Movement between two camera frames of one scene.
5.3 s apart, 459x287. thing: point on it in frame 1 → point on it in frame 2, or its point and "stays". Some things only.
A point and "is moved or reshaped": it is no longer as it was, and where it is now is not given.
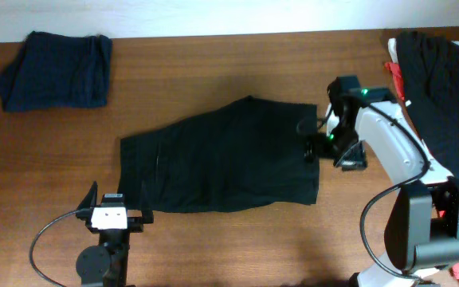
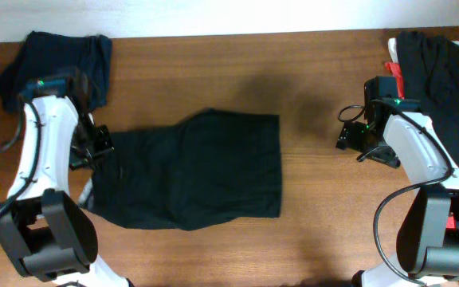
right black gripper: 317,145 → 351,135
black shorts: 249,153 is moved or reshaped
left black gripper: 135,222 → 107,147
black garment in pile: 444,80 stays
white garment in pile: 393,46 stays
